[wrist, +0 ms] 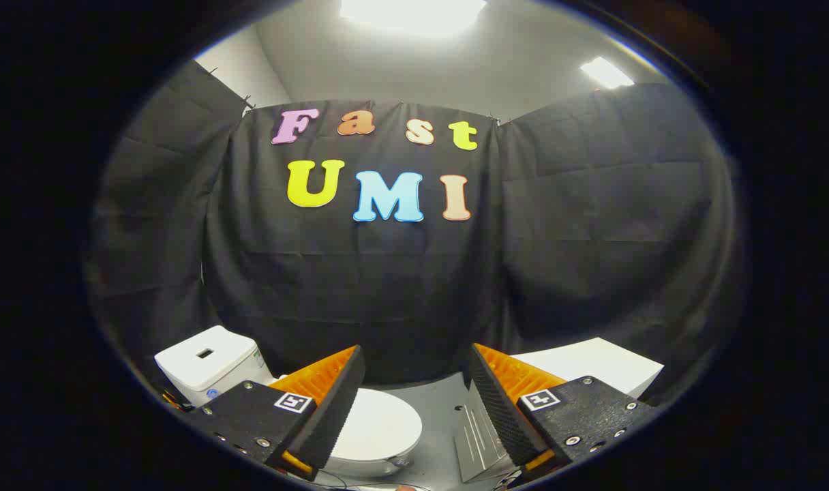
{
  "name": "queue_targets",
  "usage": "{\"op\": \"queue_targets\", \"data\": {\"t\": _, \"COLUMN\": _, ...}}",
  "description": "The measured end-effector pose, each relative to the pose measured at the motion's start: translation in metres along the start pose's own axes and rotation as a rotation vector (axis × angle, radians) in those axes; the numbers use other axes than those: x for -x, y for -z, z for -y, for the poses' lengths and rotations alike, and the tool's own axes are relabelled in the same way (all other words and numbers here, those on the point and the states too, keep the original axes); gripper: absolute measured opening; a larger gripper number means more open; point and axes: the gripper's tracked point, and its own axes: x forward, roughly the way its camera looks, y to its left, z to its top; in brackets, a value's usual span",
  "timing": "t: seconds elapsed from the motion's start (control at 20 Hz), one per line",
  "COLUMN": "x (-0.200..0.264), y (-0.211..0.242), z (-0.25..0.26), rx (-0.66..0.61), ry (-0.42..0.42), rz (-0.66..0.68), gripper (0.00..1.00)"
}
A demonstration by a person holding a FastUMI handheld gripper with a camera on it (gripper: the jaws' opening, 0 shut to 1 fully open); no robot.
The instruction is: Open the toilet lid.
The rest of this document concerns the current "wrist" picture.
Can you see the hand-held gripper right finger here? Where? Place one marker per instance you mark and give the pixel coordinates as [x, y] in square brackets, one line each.
[500, 409]

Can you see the orange tool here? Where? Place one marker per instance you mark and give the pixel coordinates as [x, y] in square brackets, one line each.
[171, 400]

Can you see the grey panelled cabinet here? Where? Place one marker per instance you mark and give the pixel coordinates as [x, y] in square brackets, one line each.
[592, 361]

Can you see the black backdrop cloth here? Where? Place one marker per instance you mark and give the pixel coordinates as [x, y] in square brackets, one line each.
[387, 286]

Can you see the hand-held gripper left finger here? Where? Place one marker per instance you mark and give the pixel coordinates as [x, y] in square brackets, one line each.
[333, 416]

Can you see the large ceiling light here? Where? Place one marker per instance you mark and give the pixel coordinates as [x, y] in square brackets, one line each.
[414, 13]

